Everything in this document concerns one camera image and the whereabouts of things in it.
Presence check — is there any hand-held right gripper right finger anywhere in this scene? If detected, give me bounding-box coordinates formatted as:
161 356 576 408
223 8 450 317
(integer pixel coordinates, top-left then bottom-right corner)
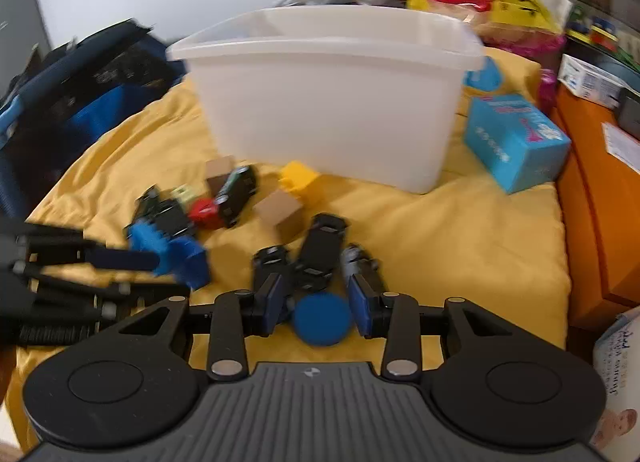
345 275 515 383

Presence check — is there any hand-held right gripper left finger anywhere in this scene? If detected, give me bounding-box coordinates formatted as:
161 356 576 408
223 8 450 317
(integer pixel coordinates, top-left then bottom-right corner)
119 272 293 383

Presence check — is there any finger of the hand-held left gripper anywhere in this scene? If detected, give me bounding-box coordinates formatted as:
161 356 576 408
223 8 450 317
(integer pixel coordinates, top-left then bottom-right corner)
0 221 162 271
20 264 192 315

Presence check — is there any blue toy disc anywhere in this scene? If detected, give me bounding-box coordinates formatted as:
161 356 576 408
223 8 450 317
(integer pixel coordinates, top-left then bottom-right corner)
292 292 351 347

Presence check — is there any large blue toy brick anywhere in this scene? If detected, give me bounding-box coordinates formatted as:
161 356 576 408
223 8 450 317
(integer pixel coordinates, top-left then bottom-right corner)
125 222 211 290

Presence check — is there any small yellow toy brick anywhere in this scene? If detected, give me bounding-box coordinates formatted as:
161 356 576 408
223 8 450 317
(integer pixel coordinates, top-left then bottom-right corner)
278 160 321 205

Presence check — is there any white plastic bin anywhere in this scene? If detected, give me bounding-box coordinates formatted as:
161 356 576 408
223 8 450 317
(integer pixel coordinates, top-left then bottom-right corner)
165 6 488 195

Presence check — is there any black toy car white print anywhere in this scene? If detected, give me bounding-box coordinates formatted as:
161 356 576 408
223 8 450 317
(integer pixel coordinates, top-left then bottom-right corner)
251 245 293 303

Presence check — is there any wooden cube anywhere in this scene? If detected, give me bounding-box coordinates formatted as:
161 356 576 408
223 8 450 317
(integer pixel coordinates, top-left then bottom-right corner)
252 190 305 243
205 156 238 197

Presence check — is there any red toy car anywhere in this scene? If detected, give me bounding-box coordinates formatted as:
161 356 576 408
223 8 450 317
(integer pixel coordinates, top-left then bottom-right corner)
188 198 223 230

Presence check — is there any black green toy car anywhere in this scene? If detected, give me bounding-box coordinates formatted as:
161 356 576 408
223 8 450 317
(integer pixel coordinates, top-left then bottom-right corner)
215 165 259 229

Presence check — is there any dark blue bag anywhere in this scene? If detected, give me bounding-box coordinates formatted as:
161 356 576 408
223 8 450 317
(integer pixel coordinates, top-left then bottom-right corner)
0 19 188 223

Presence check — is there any blue carton box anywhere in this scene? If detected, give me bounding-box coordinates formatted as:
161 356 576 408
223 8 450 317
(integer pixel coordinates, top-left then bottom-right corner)
464 94 572 195

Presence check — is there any black panel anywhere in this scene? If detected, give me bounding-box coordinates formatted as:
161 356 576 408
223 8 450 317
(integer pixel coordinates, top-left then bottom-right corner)
0 0 51 92

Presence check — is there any orange cabinet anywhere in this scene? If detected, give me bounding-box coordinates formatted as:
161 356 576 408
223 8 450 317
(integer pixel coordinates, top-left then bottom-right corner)
550 84 640 330

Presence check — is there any blue plastic piece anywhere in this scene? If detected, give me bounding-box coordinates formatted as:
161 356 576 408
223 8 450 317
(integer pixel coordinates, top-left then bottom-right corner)
462 56 503 95

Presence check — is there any white wipes pack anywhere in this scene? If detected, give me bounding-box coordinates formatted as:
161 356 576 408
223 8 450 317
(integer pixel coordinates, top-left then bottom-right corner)
590 307 640 453

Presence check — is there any white paper slip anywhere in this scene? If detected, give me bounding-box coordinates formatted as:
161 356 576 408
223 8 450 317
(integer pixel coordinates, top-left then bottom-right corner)
602 122 640 167

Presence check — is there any pink bag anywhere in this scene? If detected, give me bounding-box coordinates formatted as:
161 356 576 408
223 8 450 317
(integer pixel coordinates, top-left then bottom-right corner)
500 34 566 67

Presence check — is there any small white blue box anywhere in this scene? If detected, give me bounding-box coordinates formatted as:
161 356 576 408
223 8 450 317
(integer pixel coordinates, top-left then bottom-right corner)
557 54 633 110

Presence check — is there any small black box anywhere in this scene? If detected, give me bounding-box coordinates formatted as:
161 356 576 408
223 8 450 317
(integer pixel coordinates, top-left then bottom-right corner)
617 92 640 137

